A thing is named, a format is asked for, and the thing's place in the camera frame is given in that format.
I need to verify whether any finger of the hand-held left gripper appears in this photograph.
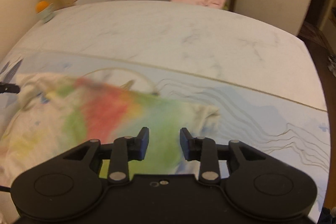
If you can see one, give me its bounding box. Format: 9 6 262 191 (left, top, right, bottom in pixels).
0 82 21 95

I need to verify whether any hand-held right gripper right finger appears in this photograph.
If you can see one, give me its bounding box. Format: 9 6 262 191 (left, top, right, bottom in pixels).
179 127 269 184

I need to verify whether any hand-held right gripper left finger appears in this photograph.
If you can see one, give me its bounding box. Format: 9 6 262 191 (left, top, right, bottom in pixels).
62 126 150 184

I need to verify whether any pastel tie-dye t-shirt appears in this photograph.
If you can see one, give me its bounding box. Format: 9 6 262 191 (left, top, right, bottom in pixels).
0 72 221 180

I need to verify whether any contour line printed table mat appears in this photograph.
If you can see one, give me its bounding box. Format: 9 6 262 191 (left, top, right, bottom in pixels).
0 49 332 210

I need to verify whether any pale cup with orange lid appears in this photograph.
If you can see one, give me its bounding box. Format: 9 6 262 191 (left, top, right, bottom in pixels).
35 0 55 24

